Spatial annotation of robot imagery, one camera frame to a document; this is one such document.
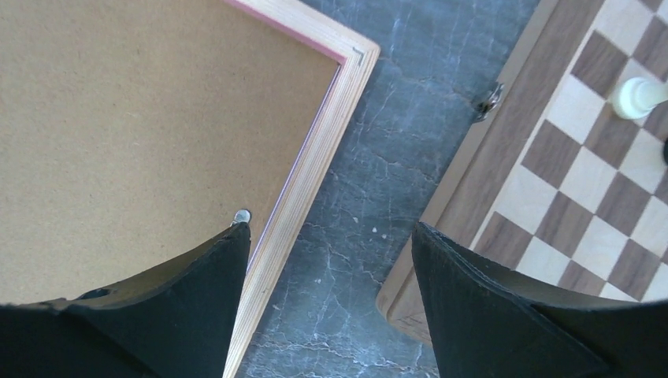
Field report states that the brown cardboard backing board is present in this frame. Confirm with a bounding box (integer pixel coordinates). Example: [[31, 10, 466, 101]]
[[1, 1, 339, 304]]

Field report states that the wooden picture frame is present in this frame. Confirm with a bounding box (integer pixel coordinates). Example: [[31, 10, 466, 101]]
[[223, 1, 380, 378]]

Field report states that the white chess piece left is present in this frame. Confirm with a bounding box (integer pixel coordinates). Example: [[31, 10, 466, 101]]
[[610, 76, 667, 120]]

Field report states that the wooden chessboard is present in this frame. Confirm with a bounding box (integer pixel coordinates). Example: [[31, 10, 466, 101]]
[[375, 0, 668, 346]]

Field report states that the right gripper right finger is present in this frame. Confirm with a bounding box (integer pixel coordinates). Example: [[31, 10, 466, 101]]
[[411, 222, 667, 377]]

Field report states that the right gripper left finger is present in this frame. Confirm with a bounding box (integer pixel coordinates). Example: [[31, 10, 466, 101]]
[[1, 223, 251, 377]]

